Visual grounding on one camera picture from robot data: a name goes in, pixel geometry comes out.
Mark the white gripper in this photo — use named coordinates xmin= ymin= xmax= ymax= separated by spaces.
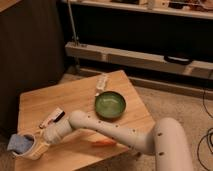
xmin=21 ymin=121 xmax=71 ymax=160

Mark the blue cloth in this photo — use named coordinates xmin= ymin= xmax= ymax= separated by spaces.
xmin=7 ymin=134 xmax=34 ymax=154

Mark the white ceramic cup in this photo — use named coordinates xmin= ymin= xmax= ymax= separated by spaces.
xmin=7 ymin=134 xmax=40 ymax=160

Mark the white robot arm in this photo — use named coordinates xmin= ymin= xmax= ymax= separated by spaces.
xmin=21 ymin=110 xmax=194 ymax=171

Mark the green ceramic bowl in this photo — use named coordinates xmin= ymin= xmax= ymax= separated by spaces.
xmin=94 ymin=91 xmax=126 ymax=119

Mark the black and white box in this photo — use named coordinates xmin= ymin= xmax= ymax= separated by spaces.
xmin=39 ymin=108 xmax=65 ymax=129

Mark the orange carrot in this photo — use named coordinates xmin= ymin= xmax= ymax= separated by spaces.
xmin=92 ymin=139 xmax=117 ymax=147

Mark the wooden table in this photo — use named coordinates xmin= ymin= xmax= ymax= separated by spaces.
xmin=14 ymin=69 xmax=163 ymax=171

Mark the white remote control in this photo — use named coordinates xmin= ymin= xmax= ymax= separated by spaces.
xmin=96 ymin=74 xmax=108 ymax=93

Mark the metal pole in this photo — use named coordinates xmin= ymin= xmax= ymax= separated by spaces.
xmin=67 ymin=0 xmax=81 ymax=72

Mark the wooden shelf beam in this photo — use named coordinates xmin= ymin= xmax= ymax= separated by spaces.
xmin=65 ymin=42 xmax=213 ymax=78

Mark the black handle on beam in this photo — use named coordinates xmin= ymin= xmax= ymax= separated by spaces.
xmin=164 ymin=56 xmax=193 ymax=65

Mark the black cable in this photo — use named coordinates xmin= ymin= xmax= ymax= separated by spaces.
xmin=196 ymin=69 xmax=213 ymax=163

